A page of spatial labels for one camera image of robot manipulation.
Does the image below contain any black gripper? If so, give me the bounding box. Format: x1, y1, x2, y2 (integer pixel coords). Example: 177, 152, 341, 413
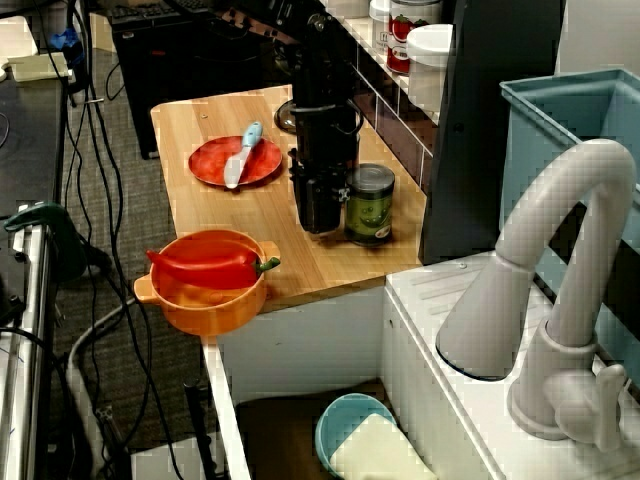
287, 99, 364, 235

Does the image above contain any green peas can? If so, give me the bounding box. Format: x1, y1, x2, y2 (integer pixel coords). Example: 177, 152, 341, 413
343, 162, 397, 248

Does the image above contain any red toy pepper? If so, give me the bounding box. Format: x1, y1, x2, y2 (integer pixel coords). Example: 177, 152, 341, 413
145, 246, 282, 291

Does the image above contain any white plastic detergent bottle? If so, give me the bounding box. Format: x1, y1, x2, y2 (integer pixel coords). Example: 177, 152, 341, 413
328, 412, 439, 480

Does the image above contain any brown glass pot lid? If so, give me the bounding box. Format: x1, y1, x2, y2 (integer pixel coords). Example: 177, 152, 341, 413
272, 97, 301, 134

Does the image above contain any red plate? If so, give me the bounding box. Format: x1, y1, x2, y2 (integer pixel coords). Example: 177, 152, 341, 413
188, 135, 284, 189

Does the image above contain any white toy sink unit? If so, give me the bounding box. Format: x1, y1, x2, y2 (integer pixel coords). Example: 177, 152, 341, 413
201, 249, 640, 480

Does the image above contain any orange plastic pot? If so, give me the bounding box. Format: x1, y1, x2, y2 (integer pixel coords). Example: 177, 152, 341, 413
133, 229, 282, 338

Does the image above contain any black equipment box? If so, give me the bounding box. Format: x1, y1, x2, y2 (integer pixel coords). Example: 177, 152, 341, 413
108, 0, 281, 161

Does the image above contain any plain white lidded jar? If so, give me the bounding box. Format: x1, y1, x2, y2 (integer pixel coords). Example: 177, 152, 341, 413
406, 24, 456, 115

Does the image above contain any tomato print can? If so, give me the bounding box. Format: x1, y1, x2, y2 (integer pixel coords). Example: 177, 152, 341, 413
386, 0, 445, 77

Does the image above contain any white jar with print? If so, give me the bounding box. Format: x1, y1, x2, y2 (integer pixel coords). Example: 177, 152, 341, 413
368, 0, 394, 52

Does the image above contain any dark grey side panel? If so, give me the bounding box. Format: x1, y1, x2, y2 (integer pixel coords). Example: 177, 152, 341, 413
418, 0, 567, 267

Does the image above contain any light blue bowl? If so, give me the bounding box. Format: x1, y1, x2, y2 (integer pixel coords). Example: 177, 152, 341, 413
314, 392, 399, 474

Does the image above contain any teal plastic bin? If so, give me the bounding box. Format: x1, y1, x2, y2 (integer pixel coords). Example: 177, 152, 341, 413
499, 68, 640, 394

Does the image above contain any grey toy faucet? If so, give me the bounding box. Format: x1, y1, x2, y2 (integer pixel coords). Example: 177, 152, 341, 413
434, 139, 640, 455

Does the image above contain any green clamp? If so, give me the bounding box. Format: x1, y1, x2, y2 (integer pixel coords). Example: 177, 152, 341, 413
3, 201, 90, 284

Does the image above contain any black desk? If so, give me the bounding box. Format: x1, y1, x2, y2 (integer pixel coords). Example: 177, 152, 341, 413
0, 74, 66, 216

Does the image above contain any pale paper pad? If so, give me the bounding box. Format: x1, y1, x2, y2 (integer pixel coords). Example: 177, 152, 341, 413
7, 52, 76, 84

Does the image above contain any blue handled toy knife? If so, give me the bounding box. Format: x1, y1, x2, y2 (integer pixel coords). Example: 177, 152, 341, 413
223, 121, 265, 191

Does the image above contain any black cable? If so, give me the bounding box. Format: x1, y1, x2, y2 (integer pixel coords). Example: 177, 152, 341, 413
69, 0, 181, 480

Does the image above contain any grey hose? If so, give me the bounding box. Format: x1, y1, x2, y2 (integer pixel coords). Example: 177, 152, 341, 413
66, 296, 139, 480

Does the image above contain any aluminium frame rail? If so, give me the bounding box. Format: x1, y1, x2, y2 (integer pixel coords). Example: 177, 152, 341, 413
0, 219, 54, 480

